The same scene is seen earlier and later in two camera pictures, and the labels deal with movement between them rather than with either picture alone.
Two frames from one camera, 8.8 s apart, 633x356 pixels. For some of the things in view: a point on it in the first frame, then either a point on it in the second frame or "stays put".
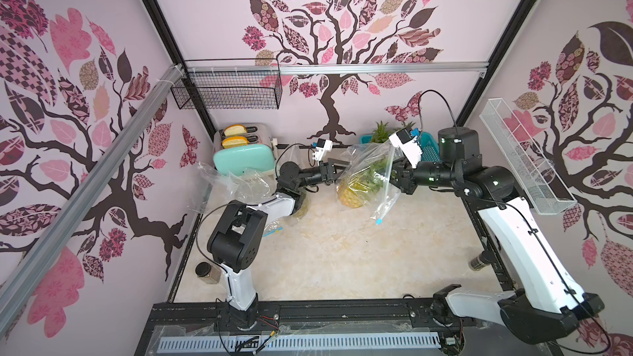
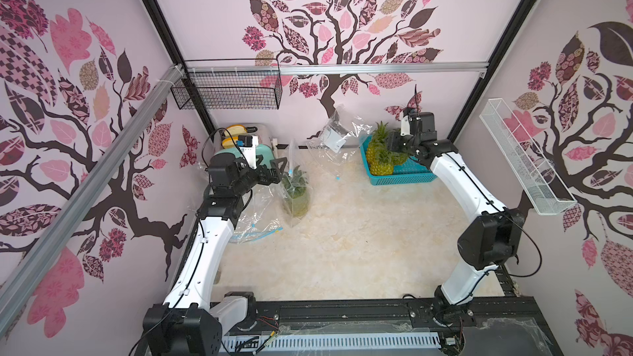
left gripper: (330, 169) -> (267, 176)
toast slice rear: (234, 129) stays put
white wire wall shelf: (543, 188) stays put
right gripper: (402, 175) -> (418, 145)
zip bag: (368, 178) -> (338, 140)
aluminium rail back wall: (333, 67) stays put
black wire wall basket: (230, 90) stays put
